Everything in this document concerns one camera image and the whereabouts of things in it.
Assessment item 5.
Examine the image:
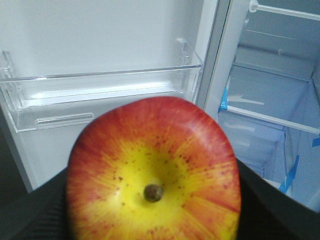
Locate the clear upper door bin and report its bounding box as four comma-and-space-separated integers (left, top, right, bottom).
0, 39, 203, 133

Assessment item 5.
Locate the open fridge body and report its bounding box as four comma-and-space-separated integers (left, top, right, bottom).
204, 0, 320, 212

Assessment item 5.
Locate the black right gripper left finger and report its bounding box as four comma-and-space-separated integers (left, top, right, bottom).
0, 169, 73, 240

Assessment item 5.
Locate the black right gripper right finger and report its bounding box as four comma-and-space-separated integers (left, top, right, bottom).
237, 160, 320, 240

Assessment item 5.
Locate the red yellow apple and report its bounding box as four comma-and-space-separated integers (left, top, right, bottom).
66, 96, 242, 240

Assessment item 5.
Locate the white fridge door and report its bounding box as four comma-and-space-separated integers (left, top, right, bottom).
0, 0, 218, 191

